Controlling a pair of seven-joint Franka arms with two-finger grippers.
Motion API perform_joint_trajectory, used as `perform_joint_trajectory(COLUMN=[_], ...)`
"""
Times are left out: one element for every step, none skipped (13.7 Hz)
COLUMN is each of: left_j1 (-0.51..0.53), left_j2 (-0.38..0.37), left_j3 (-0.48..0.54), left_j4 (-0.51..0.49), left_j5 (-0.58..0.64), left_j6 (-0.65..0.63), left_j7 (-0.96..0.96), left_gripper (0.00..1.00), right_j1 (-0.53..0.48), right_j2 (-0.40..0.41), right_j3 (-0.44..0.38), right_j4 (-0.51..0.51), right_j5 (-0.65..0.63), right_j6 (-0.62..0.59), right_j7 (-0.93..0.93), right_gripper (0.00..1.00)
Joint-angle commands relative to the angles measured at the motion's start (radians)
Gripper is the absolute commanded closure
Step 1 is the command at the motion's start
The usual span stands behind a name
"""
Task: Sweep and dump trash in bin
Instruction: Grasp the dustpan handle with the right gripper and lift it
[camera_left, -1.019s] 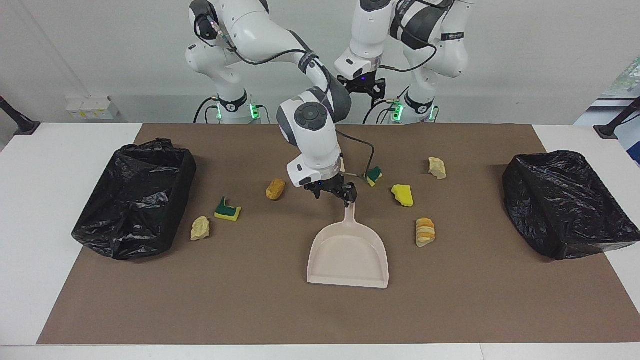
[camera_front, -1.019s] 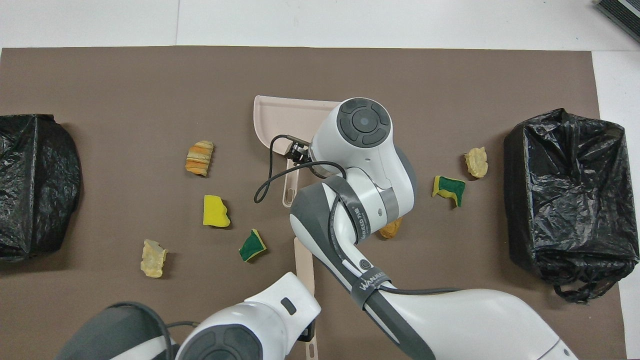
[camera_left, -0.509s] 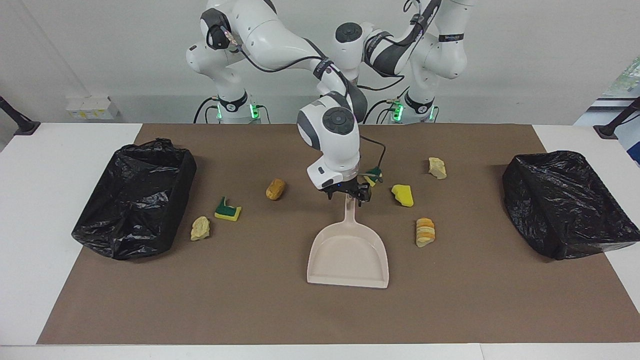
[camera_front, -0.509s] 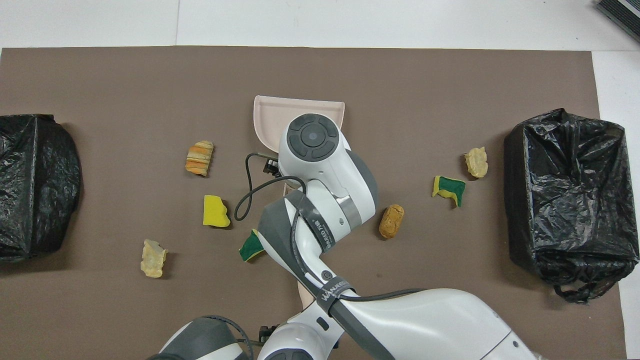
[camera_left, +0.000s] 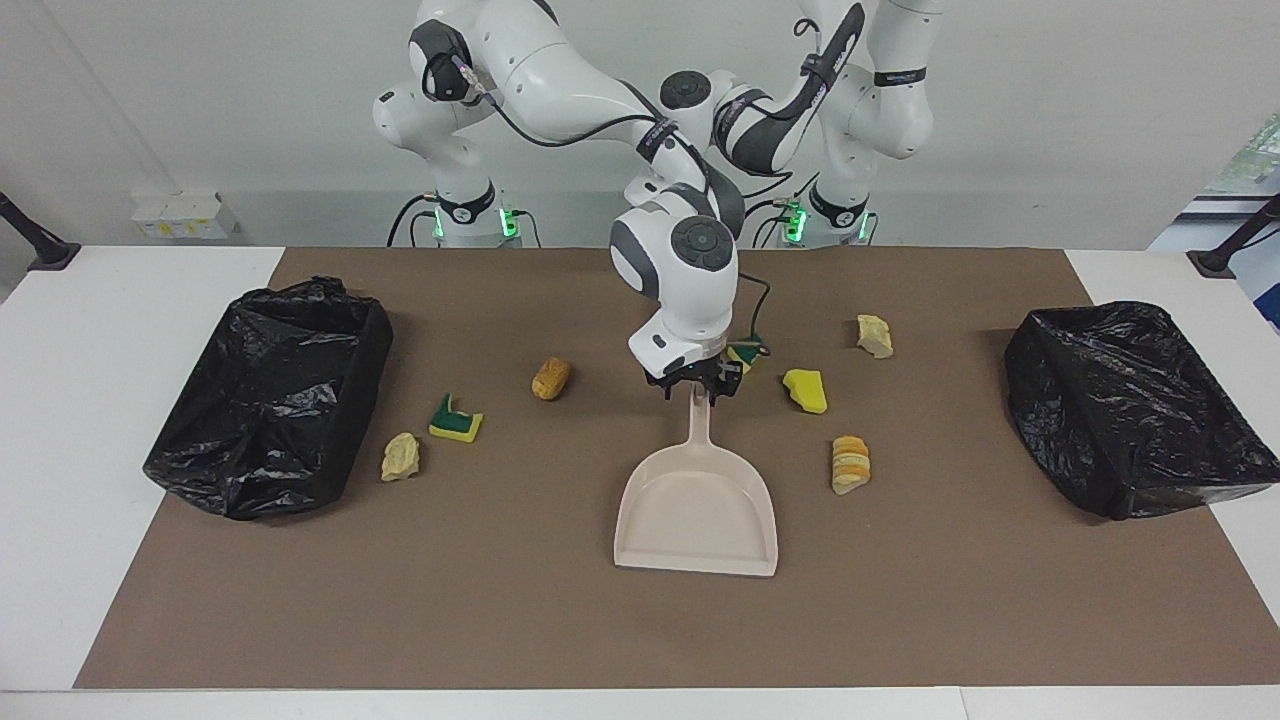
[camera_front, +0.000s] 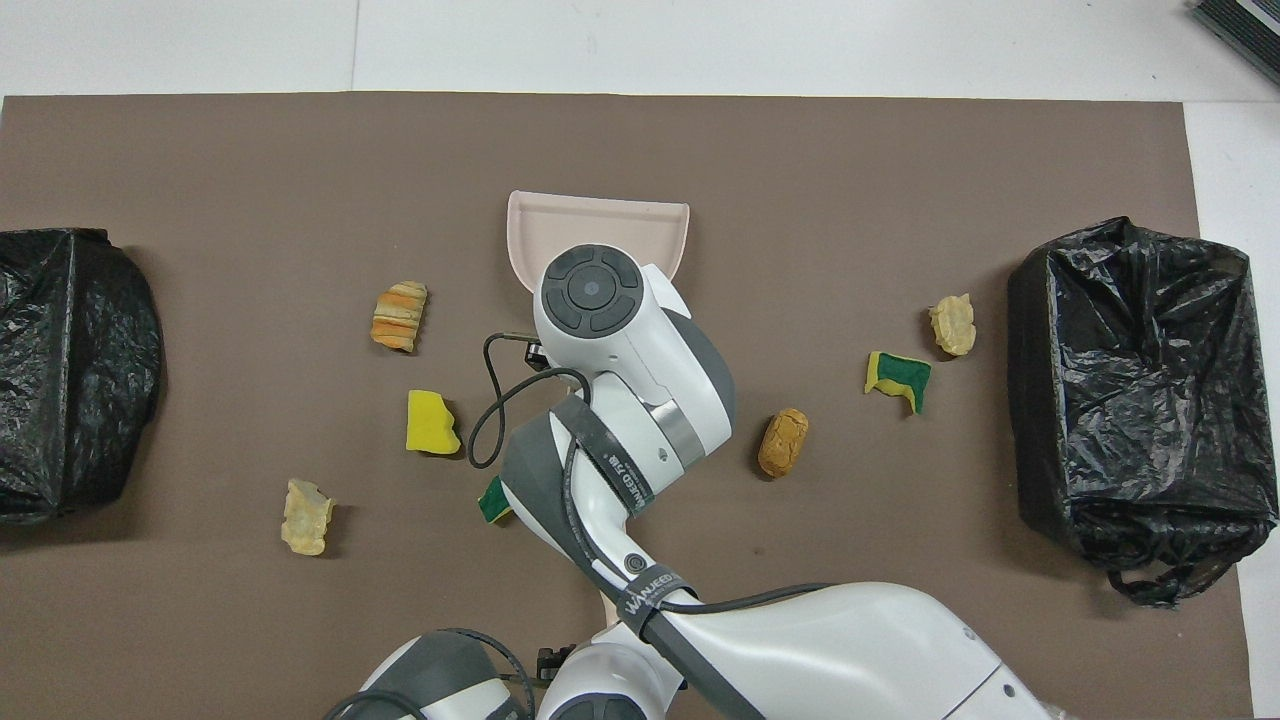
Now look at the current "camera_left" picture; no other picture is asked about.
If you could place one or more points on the small green yellow sponge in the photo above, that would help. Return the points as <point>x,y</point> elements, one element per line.
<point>745,357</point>

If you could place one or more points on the left black trash bag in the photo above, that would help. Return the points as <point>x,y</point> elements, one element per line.
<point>260,420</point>

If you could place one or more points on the right black trash bag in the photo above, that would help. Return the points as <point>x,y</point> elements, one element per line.
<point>1130,420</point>

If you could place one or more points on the brown table mat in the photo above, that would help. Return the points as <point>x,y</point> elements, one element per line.
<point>500,600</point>

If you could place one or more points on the black trash bag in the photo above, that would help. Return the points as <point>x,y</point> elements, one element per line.
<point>260,420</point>
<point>1130,420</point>

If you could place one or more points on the brown bread roll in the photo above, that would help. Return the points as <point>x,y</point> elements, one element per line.
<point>551,378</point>

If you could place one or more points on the yellow sponge wedge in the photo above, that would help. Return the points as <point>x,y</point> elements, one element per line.
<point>806,392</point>

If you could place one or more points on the striped orange bread piece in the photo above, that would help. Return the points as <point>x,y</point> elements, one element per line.
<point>851,465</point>

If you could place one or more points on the beige plastic dustpan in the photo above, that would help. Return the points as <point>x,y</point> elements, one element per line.
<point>695,510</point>

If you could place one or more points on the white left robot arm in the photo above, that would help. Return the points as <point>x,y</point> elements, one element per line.
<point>880,110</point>

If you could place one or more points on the black stand foot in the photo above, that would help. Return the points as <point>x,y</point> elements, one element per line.
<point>45,252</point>
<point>1215,262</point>

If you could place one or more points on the notched green yellow sponge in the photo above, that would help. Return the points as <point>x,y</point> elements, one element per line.
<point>455,428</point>

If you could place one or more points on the white wall socket box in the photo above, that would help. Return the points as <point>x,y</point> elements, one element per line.
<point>185,215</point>

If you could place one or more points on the pale beige foam chunk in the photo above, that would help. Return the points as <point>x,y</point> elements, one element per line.
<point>401,457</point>
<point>874,337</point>

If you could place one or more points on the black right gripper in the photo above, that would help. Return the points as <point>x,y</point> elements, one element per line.
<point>700,368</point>

